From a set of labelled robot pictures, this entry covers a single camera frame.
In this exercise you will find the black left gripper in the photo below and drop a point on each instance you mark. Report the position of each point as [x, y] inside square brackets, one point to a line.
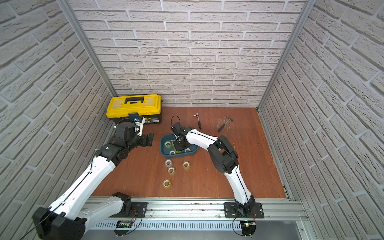
[148, 139]

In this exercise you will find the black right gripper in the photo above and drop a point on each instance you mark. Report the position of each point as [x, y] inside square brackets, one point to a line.
[177, 147]

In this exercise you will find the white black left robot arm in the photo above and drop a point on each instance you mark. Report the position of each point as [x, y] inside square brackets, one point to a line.
[64, 219]

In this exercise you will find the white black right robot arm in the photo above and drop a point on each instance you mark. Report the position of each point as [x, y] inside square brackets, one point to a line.
[224, 158]

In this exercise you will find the teal plastic storage box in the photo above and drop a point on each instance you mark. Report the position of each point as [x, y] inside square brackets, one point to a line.
[166, 152]

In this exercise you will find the red black ratchet wrench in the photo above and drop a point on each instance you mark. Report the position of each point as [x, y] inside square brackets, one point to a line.
[199, 121]

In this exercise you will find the yellow black toolbox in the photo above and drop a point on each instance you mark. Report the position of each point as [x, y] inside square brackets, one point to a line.
[133, 107]

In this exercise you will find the left green circuit board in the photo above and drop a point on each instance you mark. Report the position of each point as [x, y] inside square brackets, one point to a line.
[125, 225]

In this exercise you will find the right circuit board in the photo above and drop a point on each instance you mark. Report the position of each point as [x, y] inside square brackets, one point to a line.
[248, 228]

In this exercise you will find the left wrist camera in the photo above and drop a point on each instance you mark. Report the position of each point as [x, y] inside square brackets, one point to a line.
[139, 125]

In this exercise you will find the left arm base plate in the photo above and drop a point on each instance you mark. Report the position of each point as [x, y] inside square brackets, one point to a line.
[139, 208]

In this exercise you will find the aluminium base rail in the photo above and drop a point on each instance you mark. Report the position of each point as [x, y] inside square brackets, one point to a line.
[205, 214]

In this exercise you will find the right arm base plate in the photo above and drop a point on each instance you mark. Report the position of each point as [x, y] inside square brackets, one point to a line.
[235, 210]

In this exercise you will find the left corner aluminium post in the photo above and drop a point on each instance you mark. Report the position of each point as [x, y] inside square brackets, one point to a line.
[81, 34]

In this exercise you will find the corner aluminium post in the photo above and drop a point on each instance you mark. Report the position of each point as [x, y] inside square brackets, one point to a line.
[288, 48]
[81, 34]

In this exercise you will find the right corner aluminium post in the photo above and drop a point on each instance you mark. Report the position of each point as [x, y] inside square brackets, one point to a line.
[288, 48]

